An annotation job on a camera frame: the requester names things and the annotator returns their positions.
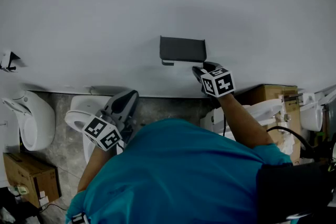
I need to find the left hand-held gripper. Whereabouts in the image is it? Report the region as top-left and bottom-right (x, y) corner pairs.
(81, 90), (140, 152)

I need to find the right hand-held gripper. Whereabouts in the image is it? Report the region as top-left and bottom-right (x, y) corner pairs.
(192, 61), (235, 108)

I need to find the black shoulder pack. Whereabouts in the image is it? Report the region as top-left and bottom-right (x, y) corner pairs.
(256, 161), (336, 224)

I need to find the person's right forearm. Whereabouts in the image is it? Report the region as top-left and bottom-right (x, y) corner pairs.
(217, 91), (275, 150)

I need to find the person's left forearm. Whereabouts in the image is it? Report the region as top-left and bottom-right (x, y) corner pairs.
(77, 145), (118, 194)

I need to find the white toilet with oval seat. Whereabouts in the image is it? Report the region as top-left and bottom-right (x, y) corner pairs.
(64, 94), (137, 165)

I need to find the white toilet with raised lid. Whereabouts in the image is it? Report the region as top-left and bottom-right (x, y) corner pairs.
(199, 98), (285, 142)

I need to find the small rounded white toilet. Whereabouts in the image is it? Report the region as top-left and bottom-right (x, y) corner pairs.
(1, 89), (56, 152)

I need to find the large cardboard box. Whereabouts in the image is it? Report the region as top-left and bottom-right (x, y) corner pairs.
(236, 83), (302, 166)

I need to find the person's teal shirt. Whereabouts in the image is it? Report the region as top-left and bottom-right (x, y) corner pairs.
(65, 118), (293, 224)

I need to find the black flat device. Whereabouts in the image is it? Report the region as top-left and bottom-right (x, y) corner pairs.
(283, 93), (304, 103)

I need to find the black white patterned tag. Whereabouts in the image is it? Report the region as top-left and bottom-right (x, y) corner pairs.
(70, 212), (90, 224)

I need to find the flat cardboard box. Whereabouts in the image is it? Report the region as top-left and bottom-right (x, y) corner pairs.
(2, 152), (62, 209)

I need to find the green white small item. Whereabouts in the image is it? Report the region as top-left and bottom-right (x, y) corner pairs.
(14, 185), (29, 196)

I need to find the black bag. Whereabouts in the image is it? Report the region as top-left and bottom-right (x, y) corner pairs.
(0, 186), (44, 224)

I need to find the black wall paper holder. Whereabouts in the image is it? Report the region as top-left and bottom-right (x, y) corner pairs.
(159, 35), (207, 67)

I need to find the thick black cable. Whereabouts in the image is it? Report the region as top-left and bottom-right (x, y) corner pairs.
(266, 125), (316, 159)

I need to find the white toilet beside cables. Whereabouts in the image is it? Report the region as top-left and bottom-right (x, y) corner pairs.
(299, 86), (336, 132)

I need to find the small black wall holder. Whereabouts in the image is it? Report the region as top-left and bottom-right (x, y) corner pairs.
(0, 50), (21, 73)

